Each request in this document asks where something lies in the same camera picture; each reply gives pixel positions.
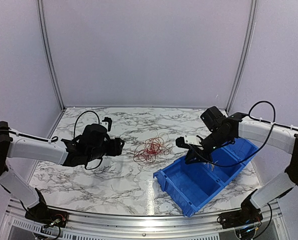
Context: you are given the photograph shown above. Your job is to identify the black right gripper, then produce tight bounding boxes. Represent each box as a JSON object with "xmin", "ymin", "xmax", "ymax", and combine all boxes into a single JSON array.
[{"xmin": 184, "ymin": 129, "xmax": 231, "ymax": 165}]

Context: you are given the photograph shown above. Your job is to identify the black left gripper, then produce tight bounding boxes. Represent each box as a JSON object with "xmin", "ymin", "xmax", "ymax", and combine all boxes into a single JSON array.
[{"xmin": 87, "ymin": 137, "xmax": 125, "ymax": 163}]

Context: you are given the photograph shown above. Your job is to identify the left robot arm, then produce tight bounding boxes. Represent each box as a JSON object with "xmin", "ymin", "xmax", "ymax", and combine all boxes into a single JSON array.
[{"xmin": 0, "ymin": 120, "xmax": 125, "ymax": 223}]

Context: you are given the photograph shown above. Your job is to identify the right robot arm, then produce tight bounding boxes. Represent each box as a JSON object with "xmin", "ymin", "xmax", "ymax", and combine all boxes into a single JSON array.
[{"xmin": 177, "ymin": 106, "xmax": 298, "ymax": 224}]

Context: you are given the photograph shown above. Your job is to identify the blue three-compartment bin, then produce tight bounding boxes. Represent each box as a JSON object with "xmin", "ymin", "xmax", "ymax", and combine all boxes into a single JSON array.
[{"xmin": 153, "ymin": 138, "xmax": 258, "ymax": 217}]

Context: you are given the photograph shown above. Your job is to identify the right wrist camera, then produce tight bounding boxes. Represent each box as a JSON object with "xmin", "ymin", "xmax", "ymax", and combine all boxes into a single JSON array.
[{"xmin": 175, "ymin": 135, "xmax": 203, "ymax": 149}]

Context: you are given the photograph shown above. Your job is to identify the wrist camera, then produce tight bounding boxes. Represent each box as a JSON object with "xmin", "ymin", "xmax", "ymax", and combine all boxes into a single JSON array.
[
  {"xmin": 100, "ymin": 117, "xmax": 112, "ymax": 132},
  {"xmin": 175, "ymin": 135, "xmax": 203, "ymax": 149}
]

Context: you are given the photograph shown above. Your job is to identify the brown tangled wire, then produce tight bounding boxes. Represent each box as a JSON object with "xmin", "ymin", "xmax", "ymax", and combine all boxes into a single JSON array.
[{"xmin": 136, "ymin": 132, "xmax": 174, "ymax": 157}]

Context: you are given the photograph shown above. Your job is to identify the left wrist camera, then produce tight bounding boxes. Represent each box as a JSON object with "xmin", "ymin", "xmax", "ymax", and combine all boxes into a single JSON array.
[{"xmin": 100, "ymin": 117, "xmax": 112, "ymax": 132}]

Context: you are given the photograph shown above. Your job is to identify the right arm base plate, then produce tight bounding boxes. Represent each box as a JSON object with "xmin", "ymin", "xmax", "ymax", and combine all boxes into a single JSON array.
[{"xmin": 217, "ymin": 208, "xmax": 263, "ymax": 229}]

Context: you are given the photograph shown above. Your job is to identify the aluminium front frame rail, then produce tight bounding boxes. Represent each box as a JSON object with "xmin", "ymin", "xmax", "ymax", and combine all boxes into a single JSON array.
[{"xmin": 0, "ymin": 198, "xmax": 291, "ymax": 240}]

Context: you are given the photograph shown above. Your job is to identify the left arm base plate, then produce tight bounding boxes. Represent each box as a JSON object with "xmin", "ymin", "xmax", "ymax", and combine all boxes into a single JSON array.
[{"xmin": 25, "ymin": 208, "xmax": 69, "ymax": 228}]

